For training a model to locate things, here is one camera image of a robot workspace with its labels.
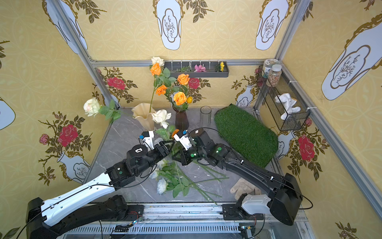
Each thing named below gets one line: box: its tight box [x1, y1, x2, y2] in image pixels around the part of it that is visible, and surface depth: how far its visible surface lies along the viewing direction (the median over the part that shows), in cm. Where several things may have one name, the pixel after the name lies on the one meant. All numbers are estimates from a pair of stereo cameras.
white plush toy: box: [275, 93, 301, 120], surface depth 73 cm
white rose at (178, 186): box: [156, 177, 218, 206], surface depth 81 cm
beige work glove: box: [229, 177, 262, 201], surface depth 82 cm
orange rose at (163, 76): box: [150, 62, 178, 106], surface depth 86 cm
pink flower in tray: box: [193, 63, 207, 73], surface depth 90 cm
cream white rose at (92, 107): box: [83, 97, 132, 124], surface depth 65 cm
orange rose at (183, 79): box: [177, 73, 191, 86], surface depth 85 cm
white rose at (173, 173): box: [149, 167, 230, 185], surface depth 85 cm
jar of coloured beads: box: [268, 63, 283, 88], surface depth 81 cm
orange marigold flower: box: [155, 84, 168, 97], surface depth 85 cm
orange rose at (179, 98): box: [173, 91, 188, 106], surface depth 76 cm
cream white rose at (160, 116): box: [151, 109, 172, 129], surface depth 65 cm
